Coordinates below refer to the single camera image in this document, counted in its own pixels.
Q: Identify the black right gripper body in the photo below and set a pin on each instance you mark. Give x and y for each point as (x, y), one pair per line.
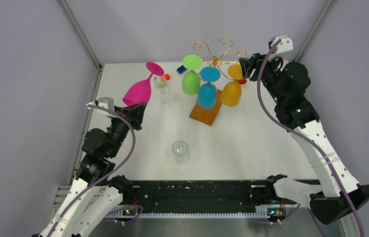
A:
(271, 72)

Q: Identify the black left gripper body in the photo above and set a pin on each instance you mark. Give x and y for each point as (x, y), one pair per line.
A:
(118, 109)

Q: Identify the pink plastic wine glass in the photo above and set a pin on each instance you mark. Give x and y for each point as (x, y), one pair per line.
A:
(141, 91)

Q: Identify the yellow plastic wine glass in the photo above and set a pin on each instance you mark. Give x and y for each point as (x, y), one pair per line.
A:
(232, 91)

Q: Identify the blue plastic wine glass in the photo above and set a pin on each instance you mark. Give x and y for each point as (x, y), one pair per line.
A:
(207, 93)

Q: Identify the green plastic wine glass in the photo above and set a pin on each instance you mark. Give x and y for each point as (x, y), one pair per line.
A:
(191, 81)

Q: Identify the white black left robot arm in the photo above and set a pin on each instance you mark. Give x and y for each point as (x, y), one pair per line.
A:
(93, 193)

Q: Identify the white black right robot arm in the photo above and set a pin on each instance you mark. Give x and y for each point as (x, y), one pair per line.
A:
(339, 193)

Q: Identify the clear tall wine glass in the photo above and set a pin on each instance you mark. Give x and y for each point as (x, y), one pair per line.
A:
(165, 102)

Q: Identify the red toy brick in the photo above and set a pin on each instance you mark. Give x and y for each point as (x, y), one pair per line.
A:
(242, 81)

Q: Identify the light green toy block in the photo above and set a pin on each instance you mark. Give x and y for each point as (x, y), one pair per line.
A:
(161, 85)

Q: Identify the clear glass tumbler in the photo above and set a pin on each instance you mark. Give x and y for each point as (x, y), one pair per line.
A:
(180, 151)

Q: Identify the blue toy brick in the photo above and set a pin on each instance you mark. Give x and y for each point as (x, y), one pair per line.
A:
(180, 70)

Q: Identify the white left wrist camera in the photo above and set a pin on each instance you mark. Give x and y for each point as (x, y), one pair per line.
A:
(103, 105)

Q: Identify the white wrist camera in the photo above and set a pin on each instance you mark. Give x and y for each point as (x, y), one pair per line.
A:
(284, 47)
(103, 105)

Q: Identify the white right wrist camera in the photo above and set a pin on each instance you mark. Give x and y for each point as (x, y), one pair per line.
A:
(284, 47)

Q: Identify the gold wire glass rack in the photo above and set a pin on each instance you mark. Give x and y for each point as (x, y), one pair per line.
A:
(207, 116)

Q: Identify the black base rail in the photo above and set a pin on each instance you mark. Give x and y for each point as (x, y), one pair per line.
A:
(208, 197)

